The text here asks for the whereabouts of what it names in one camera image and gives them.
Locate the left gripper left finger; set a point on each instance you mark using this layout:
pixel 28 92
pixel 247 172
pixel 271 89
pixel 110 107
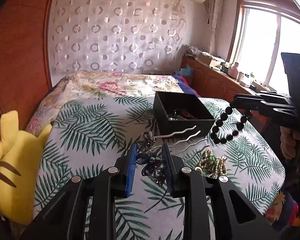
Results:
pixel 123 181

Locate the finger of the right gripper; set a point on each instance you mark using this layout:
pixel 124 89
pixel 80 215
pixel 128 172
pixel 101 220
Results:
pixel 246 104
pixel 247 97

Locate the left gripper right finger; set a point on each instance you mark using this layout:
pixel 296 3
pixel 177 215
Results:
pixel 172 166

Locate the dark butterfly hair comb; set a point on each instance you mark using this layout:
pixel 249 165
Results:
pixel 151 161

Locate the silver wavy hair pin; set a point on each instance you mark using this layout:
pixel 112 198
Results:
pixel 181 141

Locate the black jewelry box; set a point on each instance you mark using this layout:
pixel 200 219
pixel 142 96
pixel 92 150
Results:
pixel 178 111

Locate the person's right hand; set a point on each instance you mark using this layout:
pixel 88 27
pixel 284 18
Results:
pixel 288 142

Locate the pink bottle on cabinet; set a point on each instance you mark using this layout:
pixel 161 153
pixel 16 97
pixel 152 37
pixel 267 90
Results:
pixel 234 71

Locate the wooden cabinet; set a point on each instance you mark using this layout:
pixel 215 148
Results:
pixel 209 83

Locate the palm leaf print cloth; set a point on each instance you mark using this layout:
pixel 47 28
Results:
pixel 88 136

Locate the window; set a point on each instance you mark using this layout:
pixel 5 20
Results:
pixel 263 30

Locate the cardboard box on cabinet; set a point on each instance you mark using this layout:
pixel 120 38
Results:
pixel 209 60

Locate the yellow plush cushion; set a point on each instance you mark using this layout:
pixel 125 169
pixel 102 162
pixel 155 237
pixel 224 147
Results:
pixel 20 157

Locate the sheer circle pattern curtain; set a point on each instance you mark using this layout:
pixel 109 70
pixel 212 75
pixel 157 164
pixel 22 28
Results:
pixel 129 36

